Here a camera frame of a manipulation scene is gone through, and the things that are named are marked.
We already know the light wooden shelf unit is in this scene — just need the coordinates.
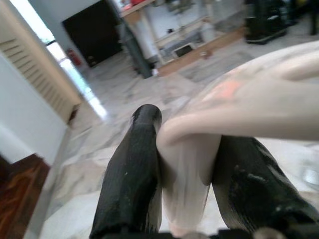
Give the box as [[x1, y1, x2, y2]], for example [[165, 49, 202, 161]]
[[119, 0, 247, 75]]

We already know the cream louvred door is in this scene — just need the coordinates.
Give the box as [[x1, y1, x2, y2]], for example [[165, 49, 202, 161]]
[[0, 0, 83, 125]]

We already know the reddish brown wooden furniture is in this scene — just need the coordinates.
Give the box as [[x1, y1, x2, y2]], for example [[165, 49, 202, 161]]
[[0, 153, 52, 239]]

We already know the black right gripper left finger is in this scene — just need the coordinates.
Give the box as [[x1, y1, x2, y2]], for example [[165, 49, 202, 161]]
[[89, 104, 163, 237]]

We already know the black floor appliance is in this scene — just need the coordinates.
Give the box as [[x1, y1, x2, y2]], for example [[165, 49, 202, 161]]
[[244, 0, 289, 45]]

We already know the white box-shaped appliance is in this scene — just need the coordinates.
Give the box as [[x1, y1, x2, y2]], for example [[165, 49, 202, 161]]
[[171, 42, 196, 58]]

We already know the grey tall bin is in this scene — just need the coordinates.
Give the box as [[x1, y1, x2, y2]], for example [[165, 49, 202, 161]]
[[119, 23, 153, 79]]

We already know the red fire extinguisher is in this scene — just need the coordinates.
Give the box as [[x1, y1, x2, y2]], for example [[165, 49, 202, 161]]
[[66, 47, 82, 68]]

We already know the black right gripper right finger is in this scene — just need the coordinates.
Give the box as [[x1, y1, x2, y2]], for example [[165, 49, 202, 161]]
[[211, 135, 319, 232]]

